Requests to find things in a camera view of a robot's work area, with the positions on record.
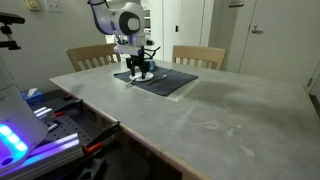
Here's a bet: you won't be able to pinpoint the black metal bracket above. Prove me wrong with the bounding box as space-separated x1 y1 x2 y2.
75 157 108 180

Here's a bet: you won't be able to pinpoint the black camera on mount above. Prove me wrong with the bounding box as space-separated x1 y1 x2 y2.
0 11 27 52

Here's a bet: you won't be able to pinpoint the black perforated mounting board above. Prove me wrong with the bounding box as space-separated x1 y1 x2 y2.
42 112 102 148

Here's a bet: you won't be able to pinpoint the silver metal fork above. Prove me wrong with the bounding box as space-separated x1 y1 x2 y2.
124 76 143 89
145 74 168 86

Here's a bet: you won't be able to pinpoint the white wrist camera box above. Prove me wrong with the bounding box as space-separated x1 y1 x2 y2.
113 44 145 57

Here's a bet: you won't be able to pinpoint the light blue crumpled cloth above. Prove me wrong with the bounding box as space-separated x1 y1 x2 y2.
146 59 157 72

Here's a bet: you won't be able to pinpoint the grey wall sign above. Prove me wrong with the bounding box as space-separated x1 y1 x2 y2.
227 0 246 9

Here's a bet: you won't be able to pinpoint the cream wall thermostat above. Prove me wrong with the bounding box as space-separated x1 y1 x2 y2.
25 0 41 12

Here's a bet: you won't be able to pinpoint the light wooden slat-back chair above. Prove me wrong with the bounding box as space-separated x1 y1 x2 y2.
171 45 227 71
65 42 122 73

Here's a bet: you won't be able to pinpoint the silver lever door handle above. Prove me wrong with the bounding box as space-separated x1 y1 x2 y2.
251 24 265 35

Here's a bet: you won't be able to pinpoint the white robot base blue lights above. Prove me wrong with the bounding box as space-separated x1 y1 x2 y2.
0 54 50 176

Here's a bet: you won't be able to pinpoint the aluminium extrusion rail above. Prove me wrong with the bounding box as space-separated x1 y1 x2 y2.
32 105 60 133
0 132 85 180

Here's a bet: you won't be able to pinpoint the white light switch plate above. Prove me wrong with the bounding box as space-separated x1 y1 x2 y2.
44 0 63 14

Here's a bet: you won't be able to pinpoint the dark blue cloth placemat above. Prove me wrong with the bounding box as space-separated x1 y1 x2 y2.
113 64 200 98

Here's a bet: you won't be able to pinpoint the black clamp orange handle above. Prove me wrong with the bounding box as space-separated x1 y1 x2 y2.
82 120 122 156
52 97 84 118

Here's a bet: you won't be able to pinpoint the blue tissue box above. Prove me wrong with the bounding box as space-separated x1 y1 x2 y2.
20 87 45 107

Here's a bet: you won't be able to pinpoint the grey door hinge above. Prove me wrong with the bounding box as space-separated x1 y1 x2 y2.
305 76 315 89

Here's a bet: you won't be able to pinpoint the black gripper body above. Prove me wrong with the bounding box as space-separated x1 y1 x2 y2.
125 54 151 69

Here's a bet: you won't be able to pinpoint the white door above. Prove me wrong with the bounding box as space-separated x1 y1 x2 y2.
238 0 320 88

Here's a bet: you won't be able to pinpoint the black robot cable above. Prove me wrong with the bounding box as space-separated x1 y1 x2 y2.
143 45 162 61

